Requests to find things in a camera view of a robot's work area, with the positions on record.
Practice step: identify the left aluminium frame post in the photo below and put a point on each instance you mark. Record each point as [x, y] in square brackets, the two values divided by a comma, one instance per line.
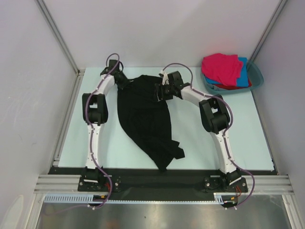
[57, 34]

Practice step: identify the teal plastic basket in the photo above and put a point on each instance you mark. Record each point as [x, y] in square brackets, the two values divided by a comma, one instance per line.
[254, 76]

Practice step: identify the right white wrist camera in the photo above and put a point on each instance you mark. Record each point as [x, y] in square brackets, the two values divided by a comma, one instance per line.
[164, 76]

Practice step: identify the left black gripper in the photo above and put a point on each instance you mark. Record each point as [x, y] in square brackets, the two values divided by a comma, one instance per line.
[126, 81]

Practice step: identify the aluminium frame post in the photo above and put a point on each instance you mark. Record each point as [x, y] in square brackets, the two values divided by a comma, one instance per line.
[270, 25]
[57, 34]

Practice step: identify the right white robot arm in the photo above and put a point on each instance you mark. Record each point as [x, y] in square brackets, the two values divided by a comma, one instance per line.
[215, 119]

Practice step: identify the right white cable duct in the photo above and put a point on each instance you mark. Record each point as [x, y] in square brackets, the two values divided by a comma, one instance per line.
[226, 198]

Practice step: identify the white cable duct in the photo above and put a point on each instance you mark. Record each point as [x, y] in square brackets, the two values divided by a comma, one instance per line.
[75, 198]
[226, 198]

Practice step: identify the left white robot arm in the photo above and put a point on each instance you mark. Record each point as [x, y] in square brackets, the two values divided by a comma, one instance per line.
[95, 114]

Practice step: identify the aluminium front rail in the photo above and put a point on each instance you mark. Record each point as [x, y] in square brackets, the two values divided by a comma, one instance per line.
[264, 185]

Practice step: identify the black t shirt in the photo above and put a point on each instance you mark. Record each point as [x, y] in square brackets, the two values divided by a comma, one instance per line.
[147, 122]

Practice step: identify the left white cable duct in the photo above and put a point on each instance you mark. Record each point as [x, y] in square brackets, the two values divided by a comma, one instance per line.
[75, 198]

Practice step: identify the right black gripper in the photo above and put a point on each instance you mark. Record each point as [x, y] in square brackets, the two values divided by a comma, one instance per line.
[160, 88]

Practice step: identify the right aluminium frame post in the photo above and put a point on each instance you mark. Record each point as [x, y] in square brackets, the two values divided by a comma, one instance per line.
[270, 25]

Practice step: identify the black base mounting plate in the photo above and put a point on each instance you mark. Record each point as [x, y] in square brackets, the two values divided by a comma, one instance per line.
[154, 185]

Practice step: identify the pink t shirt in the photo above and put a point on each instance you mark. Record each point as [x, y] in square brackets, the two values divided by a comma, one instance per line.
[225, 69]

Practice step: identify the blue t shirt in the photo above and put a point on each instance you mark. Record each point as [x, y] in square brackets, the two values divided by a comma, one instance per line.
[241, 82]

